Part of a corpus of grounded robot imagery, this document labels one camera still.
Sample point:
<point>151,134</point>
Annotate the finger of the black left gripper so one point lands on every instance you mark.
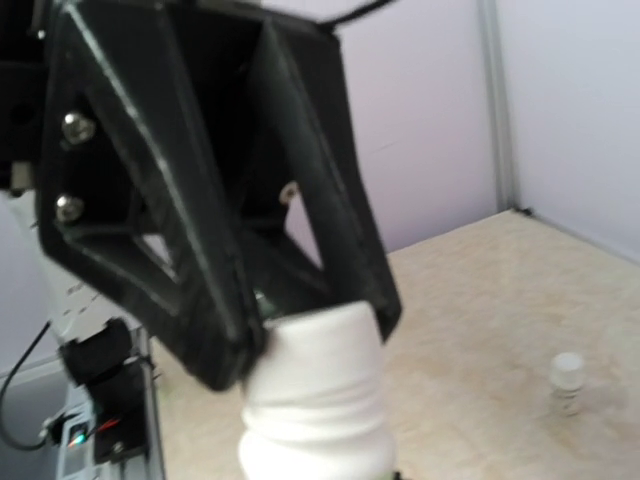
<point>308,234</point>

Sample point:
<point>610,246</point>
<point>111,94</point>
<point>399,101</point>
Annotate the small white pill bottle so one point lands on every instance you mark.
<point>567,379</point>

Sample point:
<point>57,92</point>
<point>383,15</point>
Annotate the right aluminium frame post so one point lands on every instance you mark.
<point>508,194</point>

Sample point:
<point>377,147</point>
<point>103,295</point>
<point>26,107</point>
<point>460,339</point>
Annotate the front aluminium rail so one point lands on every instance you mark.
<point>108,427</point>

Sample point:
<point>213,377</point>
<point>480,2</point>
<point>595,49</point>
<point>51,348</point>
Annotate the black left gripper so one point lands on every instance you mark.
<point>185,159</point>

